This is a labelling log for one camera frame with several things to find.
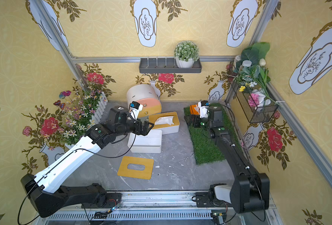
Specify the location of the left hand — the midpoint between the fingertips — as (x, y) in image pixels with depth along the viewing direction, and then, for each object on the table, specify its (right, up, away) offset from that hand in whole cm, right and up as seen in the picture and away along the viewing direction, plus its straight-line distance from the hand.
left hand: (143, 121), depth 73 cm
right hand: (+32, +3, +9) cm, 33 cm away
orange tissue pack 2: (+32, +7, +29) cm, 44 cm away
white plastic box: (+1, -17, +23) cm, 28 cm away
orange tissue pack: (+11, 0, +17) cm, 21 cm away
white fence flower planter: (-44, +7, +21) cm, 49 cm away
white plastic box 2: (+14, -7, +19) cm, 25 cm away
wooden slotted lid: (+2, 0, +24) cm, 24 cm away
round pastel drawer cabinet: (0, +15, +19) cm, 24 cm away
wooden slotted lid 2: (0, -32, +10) cm, 33 cm away
